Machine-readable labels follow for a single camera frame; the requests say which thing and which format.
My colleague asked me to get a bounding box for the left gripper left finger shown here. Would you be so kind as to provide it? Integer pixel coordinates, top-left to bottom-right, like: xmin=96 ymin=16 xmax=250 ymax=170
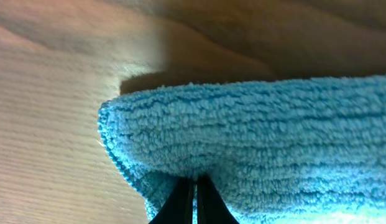
xmin=149 ymin=178 xmax=195 ymax=224

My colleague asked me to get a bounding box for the blue microfiber cloth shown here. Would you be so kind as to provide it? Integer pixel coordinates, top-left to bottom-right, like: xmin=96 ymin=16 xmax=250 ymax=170
xmin=98 ymin=76 xmax=386 ymax=223

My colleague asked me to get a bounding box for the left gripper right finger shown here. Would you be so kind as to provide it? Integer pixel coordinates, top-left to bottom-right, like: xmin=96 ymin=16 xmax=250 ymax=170
xmin=197 ymin=176 xmax=239 ymax=224

